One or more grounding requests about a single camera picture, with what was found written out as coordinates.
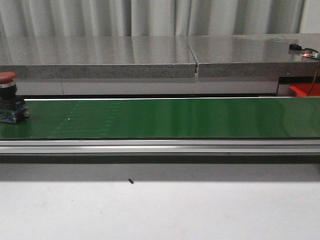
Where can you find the aluminium conveyor frame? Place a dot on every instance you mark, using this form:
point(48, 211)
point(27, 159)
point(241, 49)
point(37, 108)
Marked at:
point(185, 146)

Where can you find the white curtain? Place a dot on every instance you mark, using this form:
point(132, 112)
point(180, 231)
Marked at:
point(39, 18)

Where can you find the grey stone counter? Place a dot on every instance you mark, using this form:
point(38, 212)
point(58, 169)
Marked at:
point(155, 57)

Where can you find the red push button switch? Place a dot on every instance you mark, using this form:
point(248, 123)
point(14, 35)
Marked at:
point(13, 107)

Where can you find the red plastic bin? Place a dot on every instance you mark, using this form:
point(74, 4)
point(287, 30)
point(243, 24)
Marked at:
point(305, 89)

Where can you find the black sensor box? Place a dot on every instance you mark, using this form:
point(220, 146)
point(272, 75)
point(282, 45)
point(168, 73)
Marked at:
point(295, 47)

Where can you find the green conveyor belt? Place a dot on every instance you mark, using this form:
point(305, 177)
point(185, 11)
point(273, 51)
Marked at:
point(262, 117)

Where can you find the small circuit board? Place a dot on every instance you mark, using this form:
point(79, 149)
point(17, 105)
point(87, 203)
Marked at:
point(311, 54)

